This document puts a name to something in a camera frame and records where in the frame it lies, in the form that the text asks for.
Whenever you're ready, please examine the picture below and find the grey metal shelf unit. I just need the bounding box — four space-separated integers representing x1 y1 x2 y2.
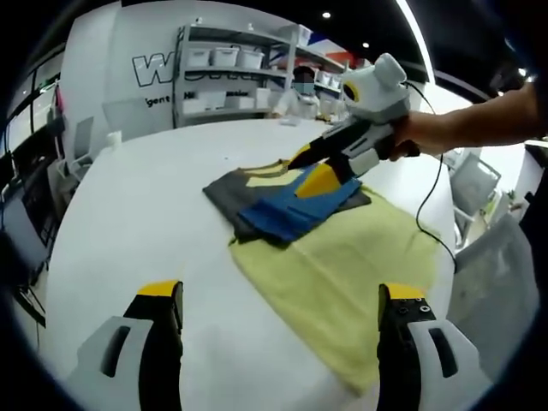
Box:
173 23 348 129

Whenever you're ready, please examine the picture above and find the yellow grey blue garment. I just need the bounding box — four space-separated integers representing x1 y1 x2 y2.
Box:
201 158 442 397

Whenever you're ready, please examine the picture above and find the black cable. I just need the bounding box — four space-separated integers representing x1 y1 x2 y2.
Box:
404 80 459 275

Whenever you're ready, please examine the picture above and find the white office chair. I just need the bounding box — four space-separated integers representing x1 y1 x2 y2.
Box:
449 152 503 250

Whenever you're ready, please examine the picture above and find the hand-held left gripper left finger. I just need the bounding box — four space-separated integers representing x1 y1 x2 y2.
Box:
63 280 185 411

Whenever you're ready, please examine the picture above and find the person's right hand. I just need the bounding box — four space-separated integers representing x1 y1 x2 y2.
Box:
387 110 455 162

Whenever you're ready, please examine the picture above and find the white storage bin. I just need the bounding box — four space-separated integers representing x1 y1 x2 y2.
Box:
212 46 241 69
188 46 213 68
237 49 265 69

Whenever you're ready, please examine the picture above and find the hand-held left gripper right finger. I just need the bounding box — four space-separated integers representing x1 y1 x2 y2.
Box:
376 283 493 411

